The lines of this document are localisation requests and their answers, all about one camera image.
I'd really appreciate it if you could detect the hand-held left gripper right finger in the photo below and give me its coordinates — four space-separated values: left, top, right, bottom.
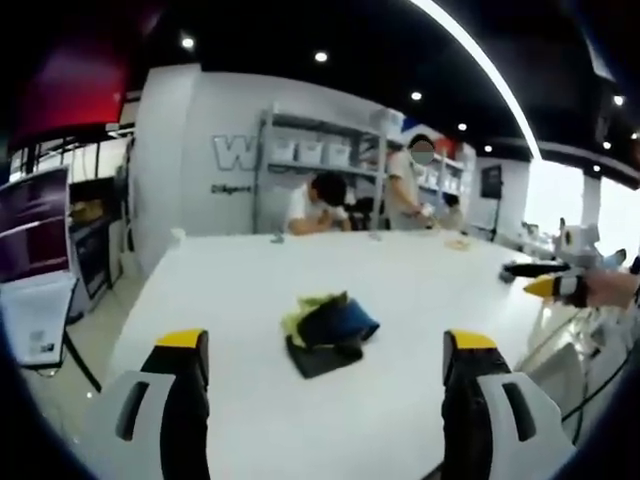
441 328 577 480

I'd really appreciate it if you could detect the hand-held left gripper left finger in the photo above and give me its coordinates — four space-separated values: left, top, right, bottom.
84 328 211 480

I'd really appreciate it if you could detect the pile of coloured cloths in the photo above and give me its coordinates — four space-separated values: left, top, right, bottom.
278 291 381 362

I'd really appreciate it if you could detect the person's right hand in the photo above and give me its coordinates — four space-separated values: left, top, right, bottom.
585 268 640 307

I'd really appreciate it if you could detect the black office chair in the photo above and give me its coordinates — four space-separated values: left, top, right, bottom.
347 196 387 232

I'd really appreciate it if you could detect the white ceiling light strip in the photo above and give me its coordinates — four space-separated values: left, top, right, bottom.
407 0 542 160

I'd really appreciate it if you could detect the black display cabinet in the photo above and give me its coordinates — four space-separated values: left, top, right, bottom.
67 174 124 301

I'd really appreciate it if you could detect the grey metal shelving rack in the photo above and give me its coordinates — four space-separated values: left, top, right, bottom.
253 102 392 235

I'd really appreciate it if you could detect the row of white storage bins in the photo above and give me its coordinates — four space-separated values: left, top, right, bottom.
267 138 352 165

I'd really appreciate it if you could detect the group of ceiling spotlights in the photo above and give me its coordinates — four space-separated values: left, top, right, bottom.
179 33 627 154

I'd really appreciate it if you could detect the dark wall screen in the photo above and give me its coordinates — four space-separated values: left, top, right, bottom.
479 163 504 199

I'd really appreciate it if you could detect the dark cable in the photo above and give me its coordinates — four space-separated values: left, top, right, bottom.
569 344 632 451

